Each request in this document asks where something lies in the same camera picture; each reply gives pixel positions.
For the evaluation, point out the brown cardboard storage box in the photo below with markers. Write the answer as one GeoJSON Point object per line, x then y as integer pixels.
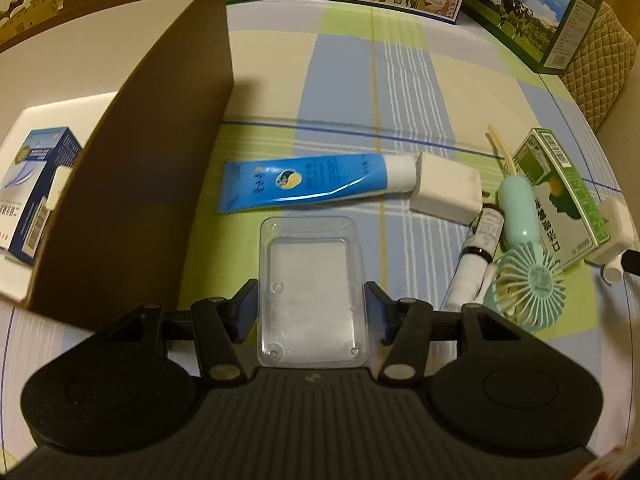
{"type": "Point", "coordinates": [150, 185]}

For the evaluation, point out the blue cream tube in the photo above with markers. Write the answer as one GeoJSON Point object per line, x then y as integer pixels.
{"type": "Point", "coordinates": [300, 180]}

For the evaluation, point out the clear plastic tray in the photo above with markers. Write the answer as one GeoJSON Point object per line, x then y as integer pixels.
{"type": "Point", "coordinates": [310, 280]}

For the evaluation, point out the green medicine box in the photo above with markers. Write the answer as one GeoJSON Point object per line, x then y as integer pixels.
{"type": "Point", "coordinates": [560, 200]}

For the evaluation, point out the beige quilted cushion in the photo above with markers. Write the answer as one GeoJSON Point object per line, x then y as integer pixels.
{"type": "Point", "coordinates": [605, 60]}

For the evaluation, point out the white plug adapter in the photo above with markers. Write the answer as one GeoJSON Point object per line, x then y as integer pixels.
{"type": "Point", "coordinates": [617, 230]}

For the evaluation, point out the white cardboard insert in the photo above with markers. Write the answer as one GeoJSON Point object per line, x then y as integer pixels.
{"type": "Point", "coordinates": [15, 0]}

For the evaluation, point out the white charger block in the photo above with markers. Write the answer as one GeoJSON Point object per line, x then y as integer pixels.
{"type": "Point", "coordinates": [445, 190]}

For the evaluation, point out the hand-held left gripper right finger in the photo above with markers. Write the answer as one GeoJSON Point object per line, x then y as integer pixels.
{"type": "Point", "coordinates": [376, 312]}

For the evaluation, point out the blue and white carton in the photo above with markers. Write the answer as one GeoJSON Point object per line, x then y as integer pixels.
{"type": "Point", "coordinates": [35, 185]}

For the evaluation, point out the mint handheld fan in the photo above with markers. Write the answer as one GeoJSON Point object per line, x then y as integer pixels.
{"type": "Point", "coordinates": [517, 210]}

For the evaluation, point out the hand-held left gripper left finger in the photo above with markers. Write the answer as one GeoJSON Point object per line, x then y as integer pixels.
{"type": "Point", "coordinates": [245, 312]}

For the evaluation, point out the green cow print milk case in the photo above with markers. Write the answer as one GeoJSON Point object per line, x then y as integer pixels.
{"type": "Point", "coordinates": [525, 10]}

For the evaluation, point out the brown spray bottle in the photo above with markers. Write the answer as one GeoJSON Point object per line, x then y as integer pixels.
{"type": "Point", "coordinates": [482, 232]}

